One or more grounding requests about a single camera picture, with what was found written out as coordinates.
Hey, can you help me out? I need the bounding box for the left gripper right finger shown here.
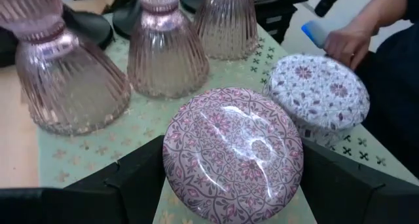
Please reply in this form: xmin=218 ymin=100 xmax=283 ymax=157
xmin=300 ymin=140 xmax=383 ymax=224

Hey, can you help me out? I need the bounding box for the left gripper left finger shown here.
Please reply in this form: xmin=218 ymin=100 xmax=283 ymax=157
xmin=66 ymin=135 xmax=170 ymax=224

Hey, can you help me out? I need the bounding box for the pink ribbed glass candle holder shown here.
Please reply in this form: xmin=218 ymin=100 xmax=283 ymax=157
xmin=0 ymin=0 xmax=132 ymax=136
xmin=126 ymin=0 xmax=210 ymax=100
xmin=193 ymin=0 xmax=260 ymax=62

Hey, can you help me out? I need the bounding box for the person's forearm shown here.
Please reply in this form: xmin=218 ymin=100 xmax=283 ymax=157
xmin=356 ymin=0 xmax=410 ymax=35

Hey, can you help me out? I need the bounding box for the green perforated metal shelf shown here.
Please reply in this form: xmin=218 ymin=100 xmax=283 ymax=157
xmin=37 ymin=12 xmax=419 ymax=224

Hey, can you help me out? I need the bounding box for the person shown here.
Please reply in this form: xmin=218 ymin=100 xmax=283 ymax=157
xmin=355 ymin=0 xmax=419 ymax=179

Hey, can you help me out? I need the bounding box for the person's hand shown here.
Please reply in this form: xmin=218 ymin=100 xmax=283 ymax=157
xmin=323 ymin=20 xmax=380 ymax=71

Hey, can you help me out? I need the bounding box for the blue white handheld device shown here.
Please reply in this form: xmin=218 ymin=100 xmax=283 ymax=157
xmin=301 ymin=19 xmax=329 ymax=50

